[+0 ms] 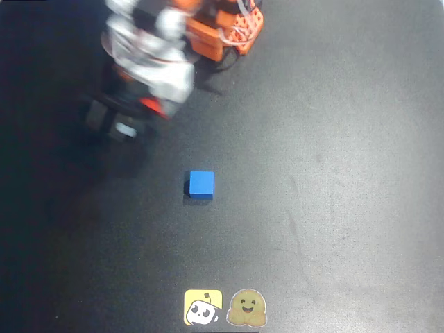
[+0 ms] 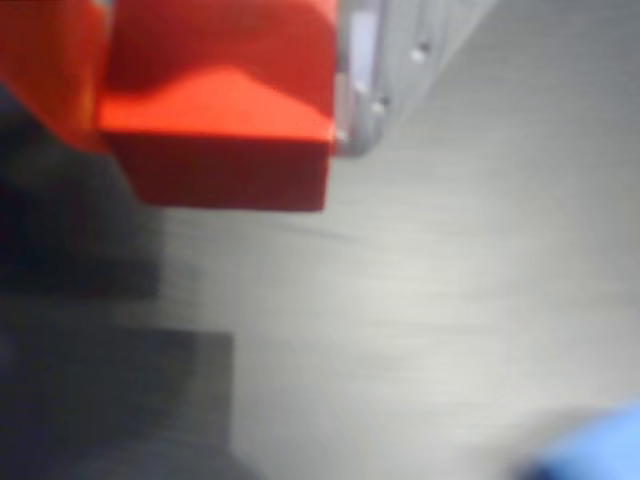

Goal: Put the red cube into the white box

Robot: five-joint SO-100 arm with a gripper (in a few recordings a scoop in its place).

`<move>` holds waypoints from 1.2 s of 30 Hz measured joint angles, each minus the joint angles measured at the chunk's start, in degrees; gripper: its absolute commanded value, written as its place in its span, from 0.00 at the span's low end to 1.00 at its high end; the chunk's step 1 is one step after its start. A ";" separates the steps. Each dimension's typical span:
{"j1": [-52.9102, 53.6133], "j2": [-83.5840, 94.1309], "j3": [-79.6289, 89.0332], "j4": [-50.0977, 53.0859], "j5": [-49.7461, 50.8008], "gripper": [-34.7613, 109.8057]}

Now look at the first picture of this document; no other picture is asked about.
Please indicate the black gripper camera mount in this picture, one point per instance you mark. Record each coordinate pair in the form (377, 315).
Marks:
(111, 118)

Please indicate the smiling hugging face sticker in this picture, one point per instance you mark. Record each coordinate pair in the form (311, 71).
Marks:
(247, 308)

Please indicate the yellow robot sticker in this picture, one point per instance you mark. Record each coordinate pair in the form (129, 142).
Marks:
(202, 307)

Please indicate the orange robot base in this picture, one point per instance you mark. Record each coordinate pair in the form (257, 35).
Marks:
(222, 27)

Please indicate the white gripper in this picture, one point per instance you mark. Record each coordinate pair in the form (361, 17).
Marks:
(112, 112)

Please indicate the blue cube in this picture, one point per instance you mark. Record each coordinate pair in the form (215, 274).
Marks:
(201, 184)

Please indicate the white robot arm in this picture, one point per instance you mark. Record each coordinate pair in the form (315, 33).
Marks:
(138, 31)

